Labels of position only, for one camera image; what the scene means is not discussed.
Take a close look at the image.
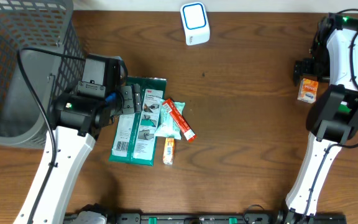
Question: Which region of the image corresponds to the orange juice carton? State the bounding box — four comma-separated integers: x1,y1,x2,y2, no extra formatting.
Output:
297,78,318,103
163,138,175,165

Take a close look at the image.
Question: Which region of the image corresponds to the green sponge pack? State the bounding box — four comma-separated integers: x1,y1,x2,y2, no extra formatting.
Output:
109,77,167,166

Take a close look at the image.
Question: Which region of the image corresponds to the teal white snack pouch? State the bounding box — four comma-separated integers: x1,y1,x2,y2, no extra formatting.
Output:
154,108,181,140

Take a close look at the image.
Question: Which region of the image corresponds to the red white packet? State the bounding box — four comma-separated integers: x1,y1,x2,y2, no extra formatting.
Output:
162,99,197,142

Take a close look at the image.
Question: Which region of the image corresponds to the green lid jar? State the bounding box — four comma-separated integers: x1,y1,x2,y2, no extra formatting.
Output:
338,104,351,115

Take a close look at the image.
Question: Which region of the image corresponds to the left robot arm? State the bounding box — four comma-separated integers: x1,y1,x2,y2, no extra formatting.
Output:
15,82,142,223

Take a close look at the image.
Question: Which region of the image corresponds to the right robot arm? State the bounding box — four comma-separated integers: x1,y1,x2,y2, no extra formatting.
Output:
269,11,358,223

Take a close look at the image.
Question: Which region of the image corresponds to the white barcode scanner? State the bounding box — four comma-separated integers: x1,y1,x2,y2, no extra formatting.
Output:
180,2,211,45

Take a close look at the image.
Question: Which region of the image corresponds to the grey plastic mesh basket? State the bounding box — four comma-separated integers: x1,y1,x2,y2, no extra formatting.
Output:
0,0,85,149

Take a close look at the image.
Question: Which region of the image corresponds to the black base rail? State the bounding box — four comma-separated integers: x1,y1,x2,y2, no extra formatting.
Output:
63,212,347,224

